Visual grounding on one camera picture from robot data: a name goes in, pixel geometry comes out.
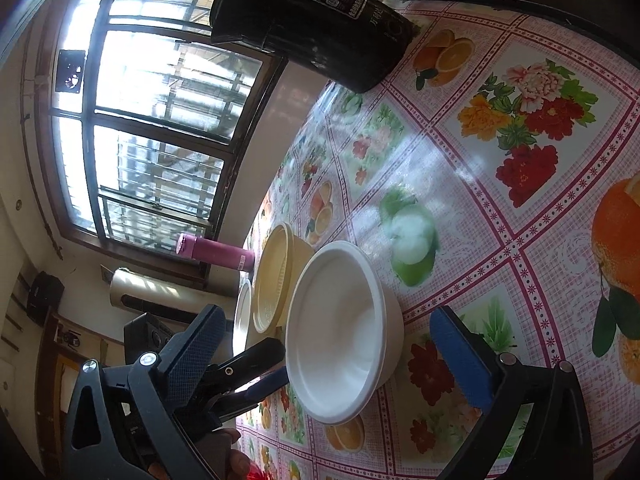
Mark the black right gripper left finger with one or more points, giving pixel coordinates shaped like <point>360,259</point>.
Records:
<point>122,420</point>

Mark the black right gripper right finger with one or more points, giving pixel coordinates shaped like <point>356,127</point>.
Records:
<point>556,443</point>

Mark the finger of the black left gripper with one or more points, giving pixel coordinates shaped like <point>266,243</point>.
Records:
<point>238,373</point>
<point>234,404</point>

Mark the large white paper bowl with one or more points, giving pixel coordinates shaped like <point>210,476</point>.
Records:
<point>344,334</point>

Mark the person's left hand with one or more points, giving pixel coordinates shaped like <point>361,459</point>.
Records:
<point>217,450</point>

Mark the white tower air conditioner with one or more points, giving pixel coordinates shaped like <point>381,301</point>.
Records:
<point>171,302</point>

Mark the small white paper bowl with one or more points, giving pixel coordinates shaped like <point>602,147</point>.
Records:
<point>243,333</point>

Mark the maroon thermos bottle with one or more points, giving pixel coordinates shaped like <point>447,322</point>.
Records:
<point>214,253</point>

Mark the beige paper bowl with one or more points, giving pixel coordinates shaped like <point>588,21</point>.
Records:
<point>282,261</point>

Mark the window with metal grille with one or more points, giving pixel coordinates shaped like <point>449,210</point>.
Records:
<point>144,124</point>

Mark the floral fruit tablecloth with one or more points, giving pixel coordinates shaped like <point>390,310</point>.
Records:
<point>496,170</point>

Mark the black electric kettle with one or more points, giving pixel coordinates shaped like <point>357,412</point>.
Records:
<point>356,43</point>

